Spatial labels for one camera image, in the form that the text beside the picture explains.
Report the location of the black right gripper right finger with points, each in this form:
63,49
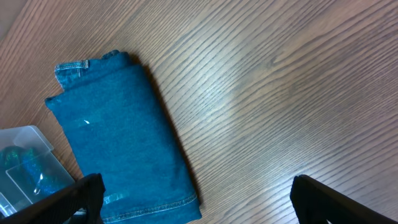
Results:
315,202

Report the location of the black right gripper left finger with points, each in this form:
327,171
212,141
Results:
80,202

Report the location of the shiny blue green garment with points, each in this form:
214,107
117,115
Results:
32,169

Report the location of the blue jeans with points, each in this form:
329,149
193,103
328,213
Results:
116,127

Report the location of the clear plastic storage bin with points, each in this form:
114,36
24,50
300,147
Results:
15,193

